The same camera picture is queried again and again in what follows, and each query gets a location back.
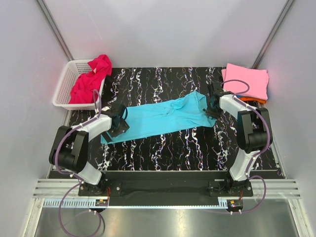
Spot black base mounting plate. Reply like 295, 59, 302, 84
79, 171, 253, 208

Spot black marbled table mat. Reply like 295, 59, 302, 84
48, 67, 284, 179

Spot aluminium frame rail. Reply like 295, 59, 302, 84
34, 179, 301, 199

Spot red t shirt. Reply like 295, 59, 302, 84
69, 54, 112, 104

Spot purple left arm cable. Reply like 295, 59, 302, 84
54, 89, 107, 234

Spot white plastic basket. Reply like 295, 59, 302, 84
53, 59, 105, 111

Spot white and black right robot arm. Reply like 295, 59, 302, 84
205, 82, 273, 196

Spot cyan t shirt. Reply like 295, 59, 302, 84
101, 91, 216, 144

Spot pink folded t shirt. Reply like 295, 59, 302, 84
221, 63, 269, 100

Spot white slotted cable duct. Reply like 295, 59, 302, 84
43, 198, 109, 208

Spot orange folded t shirt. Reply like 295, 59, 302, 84
239, 97, 267, 104

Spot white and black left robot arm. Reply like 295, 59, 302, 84
49, 104, 129, 196

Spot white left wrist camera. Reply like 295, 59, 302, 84
101, 106, 110, 111

